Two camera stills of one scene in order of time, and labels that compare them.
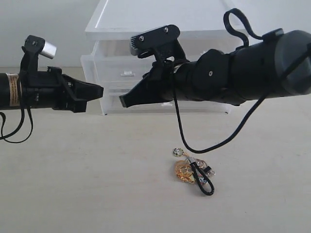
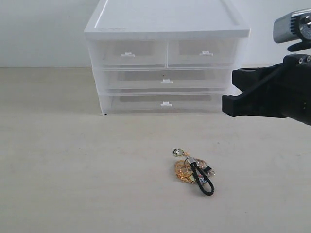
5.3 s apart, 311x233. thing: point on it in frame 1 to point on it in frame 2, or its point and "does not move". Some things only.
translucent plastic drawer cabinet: x=115 y=69 does not move
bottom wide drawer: x=112 y=105 does not move
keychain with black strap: x=194 y=171 does not move
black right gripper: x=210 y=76 to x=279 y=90
